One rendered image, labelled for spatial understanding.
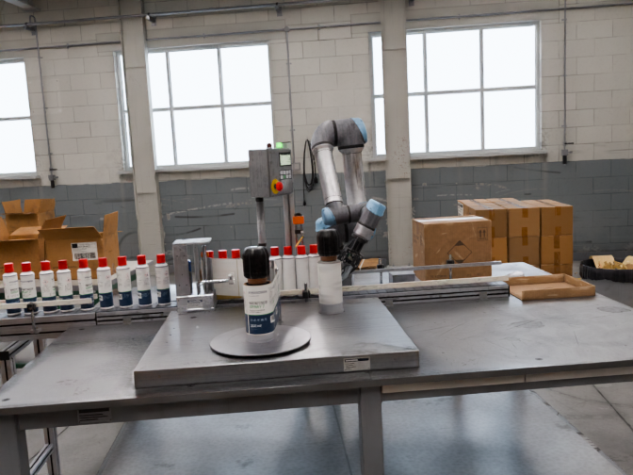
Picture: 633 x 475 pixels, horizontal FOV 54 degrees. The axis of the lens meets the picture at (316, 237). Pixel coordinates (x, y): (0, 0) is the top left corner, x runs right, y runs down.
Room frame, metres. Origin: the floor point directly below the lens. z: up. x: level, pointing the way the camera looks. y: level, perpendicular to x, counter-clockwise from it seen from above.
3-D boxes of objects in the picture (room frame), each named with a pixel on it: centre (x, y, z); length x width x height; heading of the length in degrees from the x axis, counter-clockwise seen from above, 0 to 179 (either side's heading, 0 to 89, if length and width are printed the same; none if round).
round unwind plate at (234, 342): (1.85, 0.19, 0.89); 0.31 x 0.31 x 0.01
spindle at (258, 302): (1.85, 0.19, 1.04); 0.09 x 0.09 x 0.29
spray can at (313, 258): (2.47, 0.01, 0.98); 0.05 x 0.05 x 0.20
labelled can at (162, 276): (2.42, 0.62, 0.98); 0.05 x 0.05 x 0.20
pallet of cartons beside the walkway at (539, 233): (5.85, -1.84, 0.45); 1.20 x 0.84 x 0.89; 175
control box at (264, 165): (2.54, 0.17, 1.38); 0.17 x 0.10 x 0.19; 149
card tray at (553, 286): (2.53, -0.94, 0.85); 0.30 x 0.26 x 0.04; 94
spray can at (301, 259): (2.45, 0.06, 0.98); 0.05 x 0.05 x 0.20
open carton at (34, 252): (3.84, 1.82, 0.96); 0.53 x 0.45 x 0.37; 175
